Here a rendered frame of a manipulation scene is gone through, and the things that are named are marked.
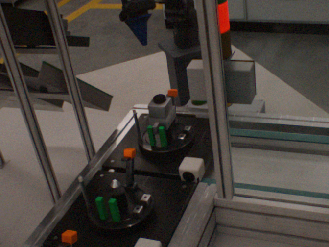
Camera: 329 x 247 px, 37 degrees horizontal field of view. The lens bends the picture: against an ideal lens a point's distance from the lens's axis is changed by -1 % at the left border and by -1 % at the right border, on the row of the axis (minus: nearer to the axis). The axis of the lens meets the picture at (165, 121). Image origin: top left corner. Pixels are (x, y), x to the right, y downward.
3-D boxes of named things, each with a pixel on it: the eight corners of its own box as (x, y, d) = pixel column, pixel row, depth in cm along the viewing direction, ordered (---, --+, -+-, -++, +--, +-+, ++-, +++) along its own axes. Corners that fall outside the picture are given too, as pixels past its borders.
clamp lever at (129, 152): (128, 182, 103) (127, 147, 102) (136, 183, 103) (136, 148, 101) (120, 187, 100) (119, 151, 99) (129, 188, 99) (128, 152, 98)
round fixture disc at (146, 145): (151, 124, 127) (150, 117, 126) (202, 128, 122) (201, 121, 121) (129, 155, 117) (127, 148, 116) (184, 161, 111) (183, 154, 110)
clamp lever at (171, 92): (170, 118, 123) (170, 88, 122) (177, 119, 122) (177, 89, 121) (164, 121, 120) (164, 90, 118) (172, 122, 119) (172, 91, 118)
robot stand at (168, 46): (206, 86, 165) (200, 30, 154) (225, 104, 152) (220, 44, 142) (166, 98, 161) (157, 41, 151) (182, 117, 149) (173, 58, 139)
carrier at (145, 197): (100, 176, 114) (88, 131, 108) (197, 189, 105) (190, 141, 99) (44, 251, 96) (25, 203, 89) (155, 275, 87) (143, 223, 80)
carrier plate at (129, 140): (142, 119, 134) (141, 112, 133) (227, 126, 125) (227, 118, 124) (103, 172, 116) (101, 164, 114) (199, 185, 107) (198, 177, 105)
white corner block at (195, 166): (186, 170, 112) (184, 156, 110) (205, 172, 110) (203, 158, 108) (179, 183, 108) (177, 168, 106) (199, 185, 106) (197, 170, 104)
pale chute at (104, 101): (72, 104, 139) (77, 89, 140) (108, 111, 133) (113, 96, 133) (-1, 73, 115) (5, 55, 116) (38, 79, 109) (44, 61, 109)
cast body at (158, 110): (159, 114, 120) (155, 89, 116) (176, 116, 118) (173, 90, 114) (146, 134, 113) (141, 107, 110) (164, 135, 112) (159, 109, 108)
